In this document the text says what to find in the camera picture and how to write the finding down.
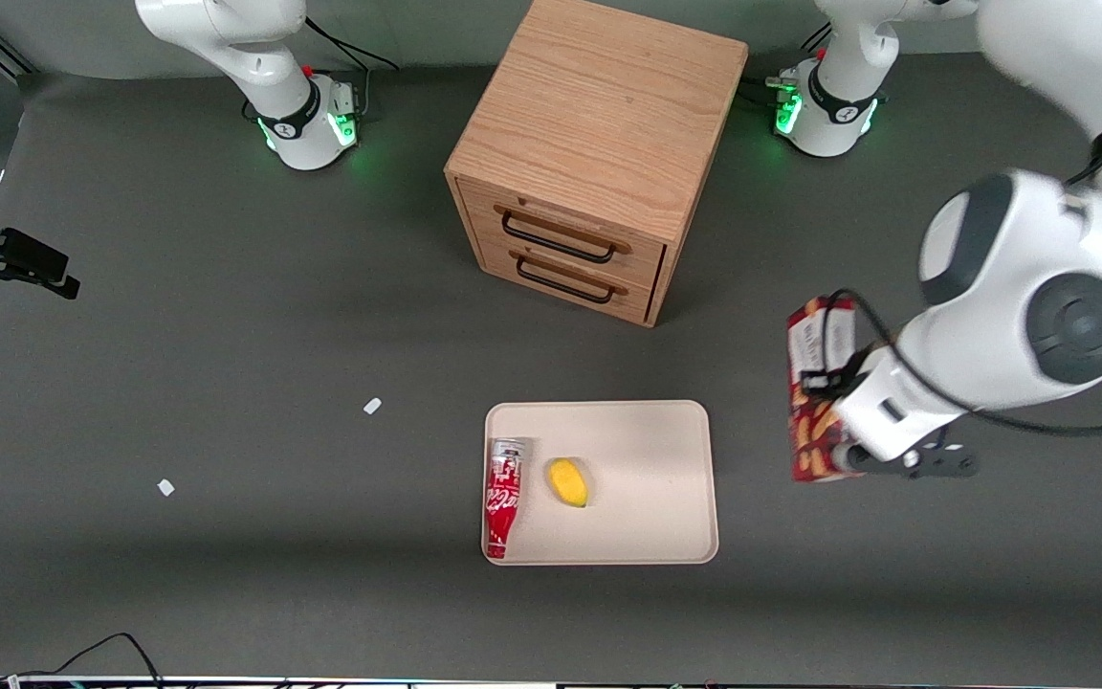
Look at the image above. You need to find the black thin table-edge cable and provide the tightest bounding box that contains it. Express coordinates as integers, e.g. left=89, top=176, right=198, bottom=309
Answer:
left=0, top=632, right=165, bottom=689

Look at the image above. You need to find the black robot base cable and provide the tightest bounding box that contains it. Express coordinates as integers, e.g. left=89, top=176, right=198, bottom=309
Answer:
left=793, top=24, right=835, bottom=64
left=304, top=16, right=400, bottom=74

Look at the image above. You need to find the red cola bottle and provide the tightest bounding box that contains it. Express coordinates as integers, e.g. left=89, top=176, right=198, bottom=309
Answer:
left=484, top=437, right=526, bottom=561

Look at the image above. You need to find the wooden drawer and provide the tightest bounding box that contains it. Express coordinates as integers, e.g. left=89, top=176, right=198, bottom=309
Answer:
left=474, top=234, right=657, bottom=326
left=455, top=177, right=668, bottom=290

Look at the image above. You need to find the long black drawer handle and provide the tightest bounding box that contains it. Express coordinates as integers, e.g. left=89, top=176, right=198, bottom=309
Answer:
left=500, top=211, right=618, bottom=265

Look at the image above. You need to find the wooden drawer cabinet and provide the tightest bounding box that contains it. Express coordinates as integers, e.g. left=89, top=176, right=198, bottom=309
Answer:
left=444, top=0, right=750, bottom=329

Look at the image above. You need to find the black camera clamp mount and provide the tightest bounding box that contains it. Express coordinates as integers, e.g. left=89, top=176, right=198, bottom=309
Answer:
left=0, top=196, right=82, bottom=303

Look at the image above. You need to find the upper wooden drawer front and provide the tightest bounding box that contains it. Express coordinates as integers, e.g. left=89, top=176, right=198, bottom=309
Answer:
left=455, top=177, right=668, bottom=290

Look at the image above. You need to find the short black drawer handle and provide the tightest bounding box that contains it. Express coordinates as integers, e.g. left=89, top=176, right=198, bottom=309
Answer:
left=515, top=255, right=616, bottom=306

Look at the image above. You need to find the yellow mango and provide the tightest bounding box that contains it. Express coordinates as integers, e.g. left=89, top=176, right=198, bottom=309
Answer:
left=547, top=457, right=590, bottom=510

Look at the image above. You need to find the lower wooden drawer front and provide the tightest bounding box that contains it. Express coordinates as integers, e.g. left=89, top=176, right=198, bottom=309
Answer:
left=474, top=234, right=657, bottom=326

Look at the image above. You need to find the beige plastic tray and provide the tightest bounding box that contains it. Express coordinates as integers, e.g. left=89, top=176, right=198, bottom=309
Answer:
left=482, top=400, right=720, bottom=567

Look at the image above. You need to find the red cookie box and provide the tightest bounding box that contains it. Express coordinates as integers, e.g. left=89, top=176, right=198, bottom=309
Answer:
left=786, top=295, right=866, bottom=483

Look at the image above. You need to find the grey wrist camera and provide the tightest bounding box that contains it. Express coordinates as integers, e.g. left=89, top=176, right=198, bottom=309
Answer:
left=844, top=444, right=980, bottom=480

